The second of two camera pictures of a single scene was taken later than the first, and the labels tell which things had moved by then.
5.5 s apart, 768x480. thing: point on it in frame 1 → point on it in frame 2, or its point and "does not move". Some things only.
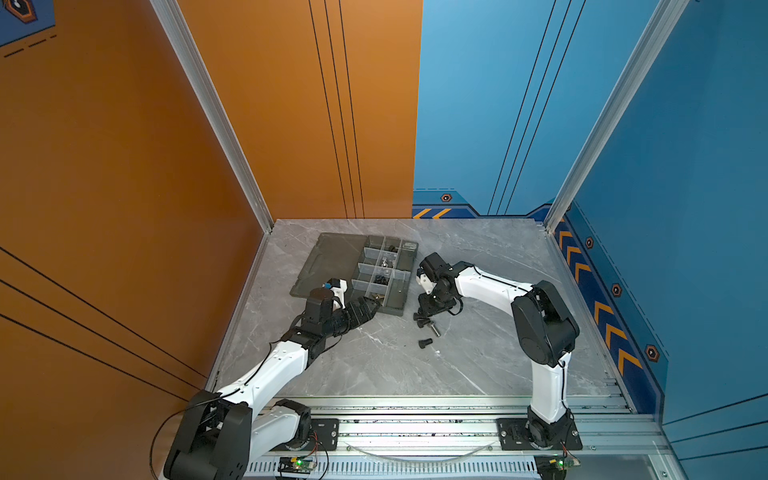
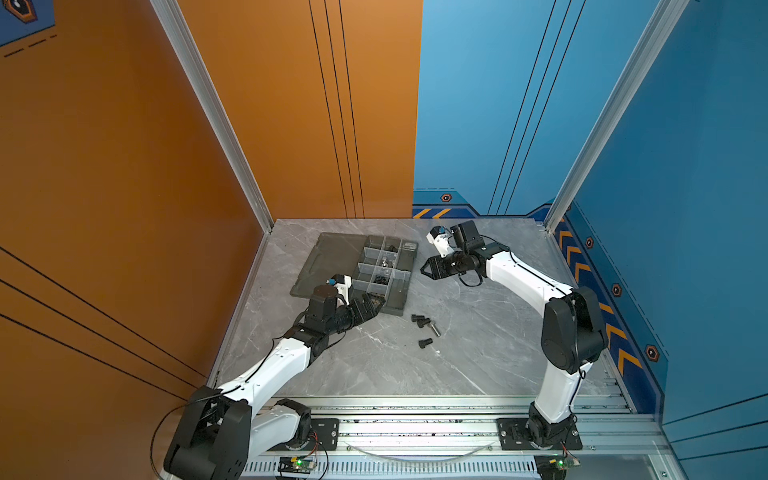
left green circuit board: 296,465 does not move
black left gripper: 362,314 does not move
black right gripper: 426,309 → 435,265
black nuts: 381,279 does not move
